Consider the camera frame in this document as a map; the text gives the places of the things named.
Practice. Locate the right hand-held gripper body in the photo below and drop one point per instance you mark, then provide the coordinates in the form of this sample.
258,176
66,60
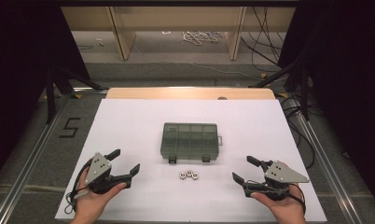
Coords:
282,174

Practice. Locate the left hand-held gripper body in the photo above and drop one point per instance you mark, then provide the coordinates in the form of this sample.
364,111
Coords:
98,168

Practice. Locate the grey transparent compartment box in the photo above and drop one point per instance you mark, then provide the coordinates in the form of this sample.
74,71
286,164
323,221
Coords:
190,141

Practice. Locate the person's right hand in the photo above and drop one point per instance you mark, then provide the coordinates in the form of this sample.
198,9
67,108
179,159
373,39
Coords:
288,211

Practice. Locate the person's left hand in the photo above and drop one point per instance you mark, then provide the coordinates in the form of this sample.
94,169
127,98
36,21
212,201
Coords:
90,205

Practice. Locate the white board sheet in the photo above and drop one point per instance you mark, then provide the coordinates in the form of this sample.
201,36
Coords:
129,124

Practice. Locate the black metal stand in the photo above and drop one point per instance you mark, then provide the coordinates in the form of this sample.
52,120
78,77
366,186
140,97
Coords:
305,102
50,99

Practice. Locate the black curtain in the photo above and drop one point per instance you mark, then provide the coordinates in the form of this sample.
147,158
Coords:
350,77
17,62

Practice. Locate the wooden shelf unit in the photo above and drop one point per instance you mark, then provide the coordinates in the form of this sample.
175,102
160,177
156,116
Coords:
176,18

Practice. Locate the aluminium floor rail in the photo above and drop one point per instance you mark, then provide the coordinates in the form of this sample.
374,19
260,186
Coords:
331,174
22,177

